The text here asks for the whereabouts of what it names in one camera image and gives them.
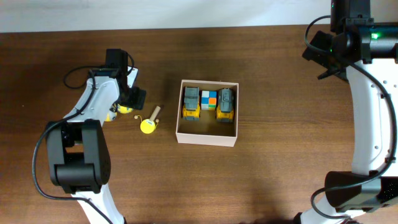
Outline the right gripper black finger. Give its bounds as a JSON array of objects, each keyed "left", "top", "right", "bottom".
[
  {"left": 302, "top": 31, "right": 339, "bottom": 70},
  {"left": 317, "top": 68, "right": 348, "bottom": 82}
]

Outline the yellow ball with blue letters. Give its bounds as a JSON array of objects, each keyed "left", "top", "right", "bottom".
[{"left": 117, "top": 105, "right": 133, "bottom": 114}]

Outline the yellow wooden rattle drum toy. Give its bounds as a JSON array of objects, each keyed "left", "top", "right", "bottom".
[{"left": 134, "top": 106, "right": 161, "bottom": 134}]

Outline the yellow and grey ball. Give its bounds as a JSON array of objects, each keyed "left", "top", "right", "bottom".
[{"left": 105, "top": 107, "right": 117, "bottom": 122}]

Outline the yellow grey dump truck toy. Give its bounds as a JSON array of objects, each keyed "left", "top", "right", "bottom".
[{"left": 182, "top": 86, "right": 201, "bottom": 121}]

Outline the colourful puzzle cube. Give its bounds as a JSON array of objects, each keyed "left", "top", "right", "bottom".
[{"left": 201, "top": 90, "right": 217, "bottom": 110}]

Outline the yellow grey mixer truck toy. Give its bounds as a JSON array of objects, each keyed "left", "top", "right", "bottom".
[{"left": 216, "top": 88, "right": 234, "bottom": 123}]

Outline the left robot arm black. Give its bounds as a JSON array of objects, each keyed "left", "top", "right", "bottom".
[{"left": 44, "top": 49, "right": 146, "bottom": 223}]

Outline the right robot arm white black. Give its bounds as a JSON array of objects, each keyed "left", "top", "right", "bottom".
[{"left": 294, "top": 0, "right": 397, "bottom": 224}]

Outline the white cardboard box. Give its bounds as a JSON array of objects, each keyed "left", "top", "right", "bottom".
[{"left": 175, "top": 80, "right": 239, "bottom": 147}]

